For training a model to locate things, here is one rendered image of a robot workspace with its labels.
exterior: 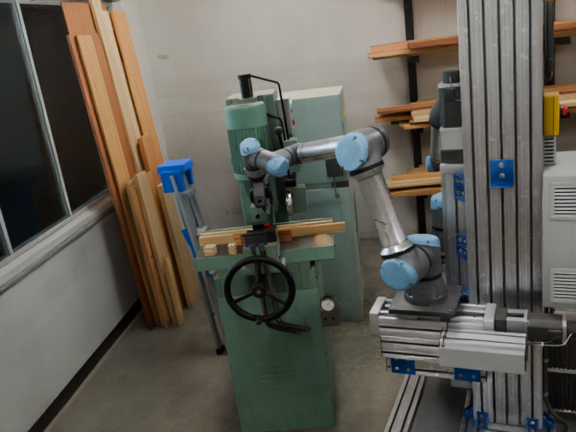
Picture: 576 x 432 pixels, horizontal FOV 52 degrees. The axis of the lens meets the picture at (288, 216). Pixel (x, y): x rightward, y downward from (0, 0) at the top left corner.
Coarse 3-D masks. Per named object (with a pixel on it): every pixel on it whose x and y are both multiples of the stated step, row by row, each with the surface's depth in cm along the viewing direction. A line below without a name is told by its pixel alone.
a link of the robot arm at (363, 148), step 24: (360, 144) 182; (384, 144) 191; (360, 168) 185; (384, 192) 188; (384, 216) 188; (384, 240) 190; (408, 240) 191; (384, 264) 189; (408, 264) 186; (408, 288) 189
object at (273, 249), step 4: (244, 244) 243; (268, 244) 239; (272, 244) 239; (276, 244) 239; (244, 248) 239; (248, 248) 239; (256, 248) 238; (268, 248) 238; (272, 248) 238; (276, 248) 238; (244, 252) 239; (248, 252) 239; (256, 252) 239; (260, 252) 239; (268, 252) 239; (272, 252) 239; (276, 252) 238; (244, 256) 240; (248, 256) 240; (268, 256) 239; (272, 256) 239; (276, 256) 239; (248, 264) 241; (268, 264) 240
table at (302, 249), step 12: (300, 240) 257; (312, 240) 255; (228, 252) 254; (240, 252) 252; (288, 252) 248; (300, 252) 248; (312, 252) 248; (324, 252) 247; (204, 264) 252; (216, 264) 252; (228, 264) 252
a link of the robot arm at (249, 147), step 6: (252, 138) 219; (240, 144) 218; (246, 144) 217; (252, 144) 216; (258, 144) 217; (246, 150) 216; (252, 150) 215; (258, 150) 216; (246, 156) 217; (252, 156) 216; (246, 162) 220; (252, 162) 217; (246, 168) 223; (252, 168) 222; (258, 168) 222
